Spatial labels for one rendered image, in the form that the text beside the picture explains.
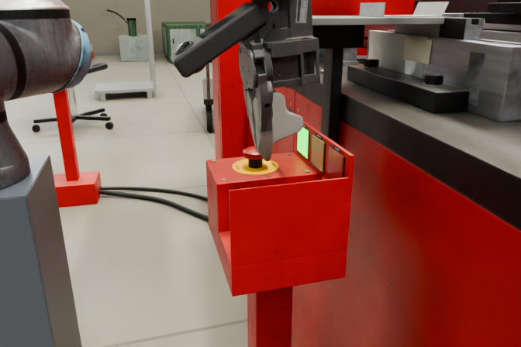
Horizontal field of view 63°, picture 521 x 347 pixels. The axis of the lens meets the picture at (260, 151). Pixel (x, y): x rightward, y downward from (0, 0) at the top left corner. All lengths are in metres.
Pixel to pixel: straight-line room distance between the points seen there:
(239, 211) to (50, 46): 0.40
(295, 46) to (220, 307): 1.25
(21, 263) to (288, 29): 0.49
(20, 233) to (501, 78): 0.67
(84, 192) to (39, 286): 1.78
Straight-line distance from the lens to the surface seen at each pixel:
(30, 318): 0.76
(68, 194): 2.50
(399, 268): 0.64
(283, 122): 0.53
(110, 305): 1.72
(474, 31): 0.72
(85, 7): 10.21
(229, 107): 1.61
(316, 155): 0.64
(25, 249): 0.69
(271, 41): 0.51
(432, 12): 0.82
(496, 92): 0.63
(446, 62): 0.71
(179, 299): 1.69
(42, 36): 0.74
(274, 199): 0.53
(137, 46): 8.91
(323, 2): 1.66
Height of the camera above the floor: 1.02
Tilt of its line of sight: 19 degrees down
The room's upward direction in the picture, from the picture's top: straight up
